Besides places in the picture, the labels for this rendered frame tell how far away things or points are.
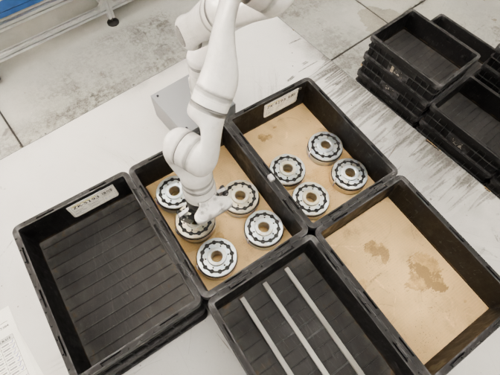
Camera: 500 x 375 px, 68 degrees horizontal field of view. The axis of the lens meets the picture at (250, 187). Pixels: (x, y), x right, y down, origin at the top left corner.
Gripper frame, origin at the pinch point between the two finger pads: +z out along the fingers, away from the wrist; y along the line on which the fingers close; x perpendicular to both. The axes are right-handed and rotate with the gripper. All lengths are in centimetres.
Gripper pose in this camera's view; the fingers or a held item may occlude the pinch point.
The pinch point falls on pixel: (205, 214)
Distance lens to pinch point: 98.3
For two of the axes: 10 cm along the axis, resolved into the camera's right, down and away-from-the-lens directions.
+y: -8.3, 4.9, -2.6
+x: 5.6, 7.5, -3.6
